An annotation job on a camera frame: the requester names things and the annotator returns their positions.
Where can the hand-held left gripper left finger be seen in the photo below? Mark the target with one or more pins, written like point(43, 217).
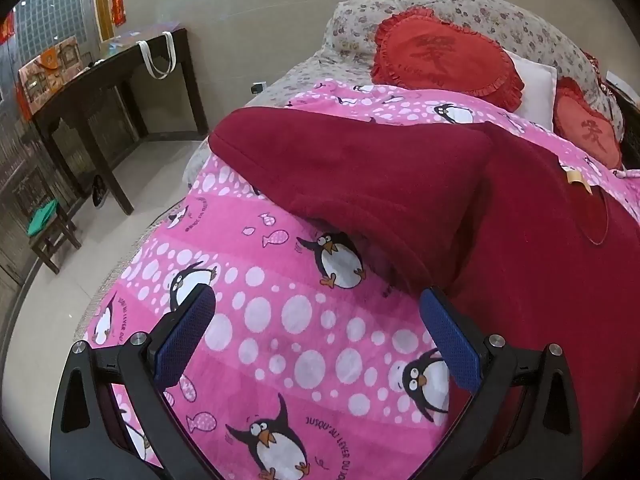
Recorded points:
point(182, 335)

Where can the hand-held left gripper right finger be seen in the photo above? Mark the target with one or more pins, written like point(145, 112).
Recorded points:
point(450, 340)

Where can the dark red fleece garment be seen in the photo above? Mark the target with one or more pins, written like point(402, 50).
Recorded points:
point(400, 195)

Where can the pink penguin printed blanket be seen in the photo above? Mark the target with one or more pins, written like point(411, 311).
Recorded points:
point(280, 285)

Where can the dark wooden chair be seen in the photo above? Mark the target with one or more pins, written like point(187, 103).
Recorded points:
point(47, 245)

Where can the black object under table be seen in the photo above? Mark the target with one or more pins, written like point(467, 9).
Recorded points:
point(98, 191)

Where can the green seat cushion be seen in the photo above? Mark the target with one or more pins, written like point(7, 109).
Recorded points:
point(42, 217)

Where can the small red heart cushion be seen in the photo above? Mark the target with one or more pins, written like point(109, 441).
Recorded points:
point(590, 130)

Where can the white pillow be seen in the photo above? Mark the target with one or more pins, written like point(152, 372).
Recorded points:
point(537, 90)

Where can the dark wooden table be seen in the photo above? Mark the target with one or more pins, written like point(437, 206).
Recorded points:
point(100, 75)

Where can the white tote bag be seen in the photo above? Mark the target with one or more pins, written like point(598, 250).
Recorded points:
point(150, 52)

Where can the large red heart cushion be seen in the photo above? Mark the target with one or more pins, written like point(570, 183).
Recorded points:
point(445, 55)

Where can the orange gift box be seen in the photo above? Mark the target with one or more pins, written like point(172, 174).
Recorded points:
point(47, 75)

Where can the floral pillow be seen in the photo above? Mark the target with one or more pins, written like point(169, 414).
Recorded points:
point(530, 25)
point(355, 30)

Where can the dark wooden bed frame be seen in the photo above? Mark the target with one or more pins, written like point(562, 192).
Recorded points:
point(631, 110)

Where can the red wall decoration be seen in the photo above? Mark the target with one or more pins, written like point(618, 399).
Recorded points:
point(7, 27)
point(118, 8)

